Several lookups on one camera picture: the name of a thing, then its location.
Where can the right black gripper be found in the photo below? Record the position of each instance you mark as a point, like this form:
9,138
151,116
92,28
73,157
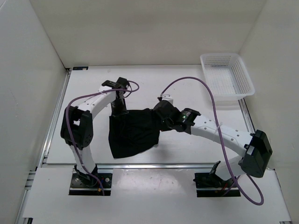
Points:
164,128

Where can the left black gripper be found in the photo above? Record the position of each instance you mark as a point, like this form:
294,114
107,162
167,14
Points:
123,111

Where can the black shorts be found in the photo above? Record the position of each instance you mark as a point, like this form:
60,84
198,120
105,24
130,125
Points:
133,133

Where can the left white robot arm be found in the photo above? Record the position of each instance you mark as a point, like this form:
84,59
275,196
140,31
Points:
77,125

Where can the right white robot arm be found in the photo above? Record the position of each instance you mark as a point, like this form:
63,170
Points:
253,149

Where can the white perforated plastic basket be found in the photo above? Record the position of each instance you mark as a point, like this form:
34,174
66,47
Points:
227,76

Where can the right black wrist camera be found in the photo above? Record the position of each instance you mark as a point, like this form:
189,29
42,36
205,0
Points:
165,110

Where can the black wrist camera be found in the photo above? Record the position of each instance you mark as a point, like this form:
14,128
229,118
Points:
165,110
122,83

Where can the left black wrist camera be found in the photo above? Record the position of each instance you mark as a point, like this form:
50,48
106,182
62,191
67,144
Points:
122,83

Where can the aluminium front rail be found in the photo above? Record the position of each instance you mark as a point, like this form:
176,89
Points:
156,166

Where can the black corner bracket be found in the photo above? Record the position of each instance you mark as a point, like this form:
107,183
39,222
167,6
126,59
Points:
80,68

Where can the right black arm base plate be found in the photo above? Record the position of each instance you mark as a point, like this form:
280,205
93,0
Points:
209,186

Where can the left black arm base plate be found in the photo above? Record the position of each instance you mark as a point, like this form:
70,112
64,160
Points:
85,188

